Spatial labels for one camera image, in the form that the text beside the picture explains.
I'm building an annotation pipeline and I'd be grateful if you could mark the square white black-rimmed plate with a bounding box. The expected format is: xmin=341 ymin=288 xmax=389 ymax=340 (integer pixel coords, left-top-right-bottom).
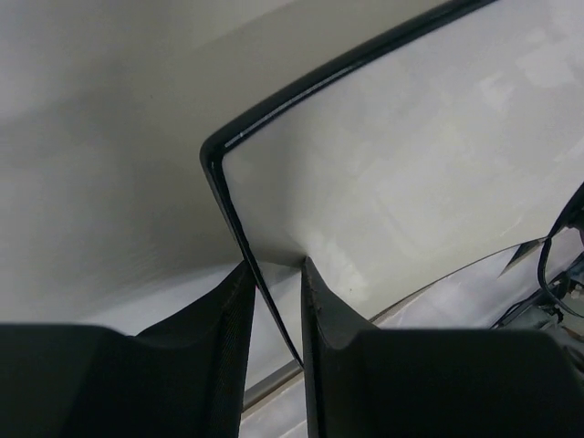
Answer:
xmin=200 ymin=1 xmax=583 ymax=358

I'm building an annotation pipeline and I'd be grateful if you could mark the aluminium table edge rail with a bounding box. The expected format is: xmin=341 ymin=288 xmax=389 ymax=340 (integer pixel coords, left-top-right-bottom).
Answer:
xmin=243 ymin=360 xmax=303 ymax=411

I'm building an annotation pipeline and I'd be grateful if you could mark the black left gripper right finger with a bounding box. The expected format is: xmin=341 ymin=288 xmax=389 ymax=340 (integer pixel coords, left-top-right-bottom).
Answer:
xmin=301 ymin=259 xmax=583 ymax=437

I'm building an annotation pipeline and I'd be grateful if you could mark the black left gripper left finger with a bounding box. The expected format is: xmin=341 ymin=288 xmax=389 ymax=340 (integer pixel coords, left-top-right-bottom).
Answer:
xmin=1 ymin=264 xmax=256 ymax=437

